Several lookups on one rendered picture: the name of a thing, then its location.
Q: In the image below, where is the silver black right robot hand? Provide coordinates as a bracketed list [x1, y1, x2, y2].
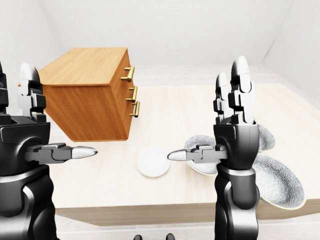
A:
[166, 55, 260, 172]

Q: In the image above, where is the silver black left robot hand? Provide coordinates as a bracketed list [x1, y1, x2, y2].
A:
[0, 61, 98, 177]

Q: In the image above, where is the grey patterned bowl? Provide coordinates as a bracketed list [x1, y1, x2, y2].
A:
[184, 134, 219, 176]
[251, 153, 307, 211]
[256, 123, 276, 153]

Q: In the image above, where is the wooden cabinet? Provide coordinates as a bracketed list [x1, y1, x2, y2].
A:
[17, 47, 132, 142]

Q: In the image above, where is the wooden cabinet drawer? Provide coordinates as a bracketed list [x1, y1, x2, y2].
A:
[120, 79, 132, 141]
[110, 47, 130, 106]
[115, 64, 131, 123]

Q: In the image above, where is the white round plate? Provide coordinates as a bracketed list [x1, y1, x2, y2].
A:
[136, 146, 172, 179]

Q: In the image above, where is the brass drawer handle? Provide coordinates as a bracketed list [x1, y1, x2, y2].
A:
[120, 65, 136, 82]
[129, 100, 141, 118]
[125, 86, 139, 103]

